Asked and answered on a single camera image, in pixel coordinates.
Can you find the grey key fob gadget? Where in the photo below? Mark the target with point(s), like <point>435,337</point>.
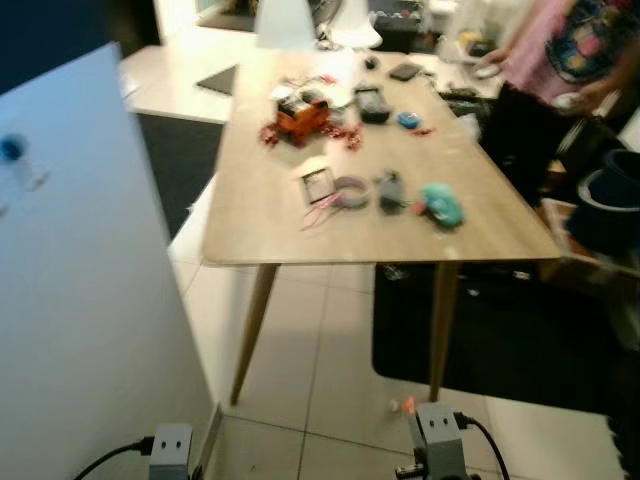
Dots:
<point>390,193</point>

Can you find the dark grey rug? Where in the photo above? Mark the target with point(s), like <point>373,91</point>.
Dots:
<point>180,170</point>

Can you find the black floor mat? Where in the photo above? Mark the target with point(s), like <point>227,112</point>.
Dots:
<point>520,340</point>

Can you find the small black framed mirror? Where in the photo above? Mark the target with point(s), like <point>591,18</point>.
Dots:
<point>318,186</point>

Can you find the keys with orange tag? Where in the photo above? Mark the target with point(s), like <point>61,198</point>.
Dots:
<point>407,404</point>

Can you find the dark blue bucket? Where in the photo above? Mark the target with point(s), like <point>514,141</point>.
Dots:
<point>612,210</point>

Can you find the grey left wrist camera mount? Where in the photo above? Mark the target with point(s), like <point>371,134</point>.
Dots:
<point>170,445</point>

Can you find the person's right hand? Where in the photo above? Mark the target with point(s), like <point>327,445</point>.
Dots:
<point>501,60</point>

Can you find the small black round object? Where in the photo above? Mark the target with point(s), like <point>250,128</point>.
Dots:
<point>371,63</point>

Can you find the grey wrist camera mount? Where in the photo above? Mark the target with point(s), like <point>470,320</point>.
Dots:
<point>438,430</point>
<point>170,445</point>

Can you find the black smartphone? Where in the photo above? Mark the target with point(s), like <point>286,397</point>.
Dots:
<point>405,72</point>

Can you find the white tape roll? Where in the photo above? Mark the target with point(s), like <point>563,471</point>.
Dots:
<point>352,192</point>

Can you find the person's left forearm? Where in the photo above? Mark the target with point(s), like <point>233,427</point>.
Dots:
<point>622,65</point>

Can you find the person's left hand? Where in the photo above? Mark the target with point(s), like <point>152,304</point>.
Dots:
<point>592,95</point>

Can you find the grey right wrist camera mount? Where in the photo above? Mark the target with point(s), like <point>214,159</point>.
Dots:
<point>438,430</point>

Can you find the small red tag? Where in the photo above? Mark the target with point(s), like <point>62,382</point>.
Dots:
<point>414,208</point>

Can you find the person in pink shirt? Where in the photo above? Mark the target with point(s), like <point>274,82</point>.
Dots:
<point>560,50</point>

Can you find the small orange black device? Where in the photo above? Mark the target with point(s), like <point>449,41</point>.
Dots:
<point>318,108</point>

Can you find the white hand controller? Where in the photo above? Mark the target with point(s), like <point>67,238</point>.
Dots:
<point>567,100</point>
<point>486,71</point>

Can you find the large orange black device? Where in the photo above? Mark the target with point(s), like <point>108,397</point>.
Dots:
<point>293,120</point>

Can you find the light wooden table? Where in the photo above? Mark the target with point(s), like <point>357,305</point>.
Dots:
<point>350,230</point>

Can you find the white shell chair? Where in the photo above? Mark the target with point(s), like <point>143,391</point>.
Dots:
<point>283,22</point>
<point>353,22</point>

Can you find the grey partition panel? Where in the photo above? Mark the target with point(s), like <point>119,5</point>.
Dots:
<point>80,300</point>

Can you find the red small connector pieces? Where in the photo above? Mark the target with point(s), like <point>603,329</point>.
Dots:
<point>268,135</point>
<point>345,136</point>

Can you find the small blue case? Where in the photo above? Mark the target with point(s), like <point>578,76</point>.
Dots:
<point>408,121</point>

